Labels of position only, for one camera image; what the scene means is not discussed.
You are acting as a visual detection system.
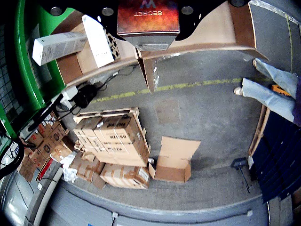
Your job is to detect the red-brown carton box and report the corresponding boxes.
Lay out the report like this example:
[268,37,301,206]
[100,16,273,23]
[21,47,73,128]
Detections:
[117,0,181,51]

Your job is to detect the purple shirt torso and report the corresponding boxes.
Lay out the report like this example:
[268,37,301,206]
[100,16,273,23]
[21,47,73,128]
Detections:
[293,75,301,128]

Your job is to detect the red print cardboard box pile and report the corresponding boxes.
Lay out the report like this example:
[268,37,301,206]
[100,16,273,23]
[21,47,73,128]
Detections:
[18,112,74,182]

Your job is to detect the blue jeans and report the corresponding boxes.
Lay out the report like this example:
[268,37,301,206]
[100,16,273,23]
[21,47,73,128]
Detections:
[242,58,299,123]

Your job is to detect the white power strip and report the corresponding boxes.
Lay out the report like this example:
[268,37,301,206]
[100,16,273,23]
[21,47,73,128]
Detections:
[60,86,79,105]

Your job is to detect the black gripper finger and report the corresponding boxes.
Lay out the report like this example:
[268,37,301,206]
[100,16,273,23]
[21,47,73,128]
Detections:
[41,0,125,41]
[175,0,251,41]

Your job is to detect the wooden frame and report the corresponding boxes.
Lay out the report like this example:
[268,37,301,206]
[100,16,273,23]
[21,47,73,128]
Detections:
[248,105,271,156]

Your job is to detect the grey roller shutter door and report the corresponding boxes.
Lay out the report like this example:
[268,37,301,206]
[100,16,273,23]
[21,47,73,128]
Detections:
[0,171,271,226]

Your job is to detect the taped brown cardboard box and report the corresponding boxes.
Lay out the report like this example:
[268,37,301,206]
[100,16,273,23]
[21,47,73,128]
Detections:
[100,163,151,190]

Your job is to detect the flat open cardboard box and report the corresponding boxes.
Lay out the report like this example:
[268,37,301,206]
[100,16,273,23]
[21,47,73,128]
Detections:
[148,136,202,183]

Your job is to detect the small white carton box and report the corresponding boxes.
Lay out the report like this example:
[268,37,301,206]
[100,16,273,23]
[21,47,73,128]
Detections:
[81,14,121,68]

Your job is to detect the green metal shelf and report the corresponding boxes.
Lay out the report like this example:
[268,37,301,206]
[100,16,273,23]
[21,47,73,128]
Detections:
[0,0,78,139]

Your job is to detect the coiled black cable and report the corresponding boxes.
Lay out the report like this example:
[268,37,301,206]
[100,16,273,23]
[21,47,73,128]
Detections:
[74,84,97,109]

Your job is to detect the black device on rod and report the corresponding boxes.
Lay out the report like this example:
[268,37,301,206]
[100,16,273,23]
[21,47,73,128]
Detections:
[230,158,251,194]

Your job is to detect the blue panel partition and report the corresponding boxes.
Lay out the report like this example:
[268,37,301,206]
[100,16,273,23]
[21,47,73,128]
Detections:
[249,110,301,204]

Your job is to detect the tall white carton box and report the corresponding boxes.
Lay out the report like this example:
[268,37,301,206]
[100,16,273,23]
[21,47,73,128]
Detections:
[32,32,88,66]

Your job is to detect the strapped printed cardboard box stack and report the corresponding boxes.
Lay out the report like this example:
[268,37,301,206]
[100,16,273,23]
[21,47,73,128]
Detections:
[72,107,151,168]

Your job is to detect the yellow printed tool handle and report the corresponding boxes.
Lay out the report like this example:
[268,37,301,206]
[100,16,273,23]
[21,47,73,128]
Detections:
[271,84,292,97]

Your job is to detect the crumpled white plastic film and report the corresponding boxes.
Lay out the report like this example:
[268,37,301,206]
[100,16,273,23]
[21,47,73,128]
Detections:
[60,152,79,183]

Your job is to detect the open cardboard box with flap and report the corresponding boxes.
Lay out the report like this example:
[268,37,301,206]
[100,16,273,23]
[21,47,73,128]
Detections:
[137,1,270,94]

